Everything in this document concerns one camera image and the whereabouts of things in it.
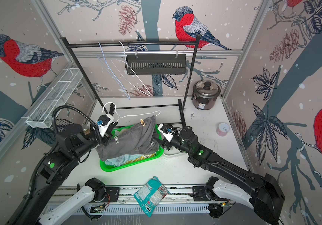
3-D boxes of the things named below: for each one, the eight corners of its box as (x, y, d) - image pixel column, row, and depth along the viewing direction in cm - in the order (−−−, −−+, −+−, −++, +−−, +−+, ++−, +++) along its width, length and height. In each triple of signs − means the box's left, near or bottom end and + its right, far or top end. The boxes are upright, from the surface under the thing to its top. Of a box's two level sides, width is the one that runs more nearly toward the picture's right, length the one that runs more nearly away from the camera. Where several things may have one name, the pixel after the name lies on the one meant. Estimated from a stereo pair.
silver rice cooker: (193, 113, 112) (197, 95, 96) (189, 93, 127) (193, 75, 111) (217, 113, 112) (226, 95, 96) (211, 93, 127) (218, 75, 111)
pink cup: (217, 136, 99) (220, 131, 94) (215, 127, 103) (217, 122, 99) (228, 136, 98) (231, 131, 94) (225, 127, 103) (227, 122, 99)
